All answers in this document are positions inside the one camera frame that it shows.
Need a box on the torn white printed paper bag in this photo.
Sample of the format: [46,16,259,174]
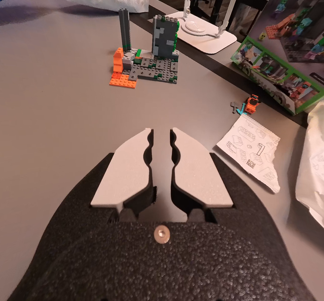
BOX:
[295,101,324,225]

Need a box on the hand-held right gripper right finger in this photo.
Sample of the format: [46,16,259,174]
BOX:
[170,128,234,221]

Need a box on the partly built grey lego model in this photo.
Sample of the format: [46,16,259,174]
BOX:
[109,7,181,89]

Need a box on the green lego set box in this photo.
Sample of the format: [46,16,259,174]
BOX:
[230,0,324,115]

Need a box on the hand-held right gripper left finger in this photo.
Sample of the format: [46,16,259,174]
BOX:
[90,128,156,221]

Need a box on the white stand with wooden board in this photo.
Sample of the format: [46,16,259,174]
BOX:
[165,0,245,55]

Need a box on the small torn white paper bag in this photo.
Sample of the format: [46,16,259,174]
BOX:
[216,115,281,194]

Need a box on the small orange lego figure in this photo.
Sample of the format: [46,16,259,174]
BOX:
[230,94,262,115]

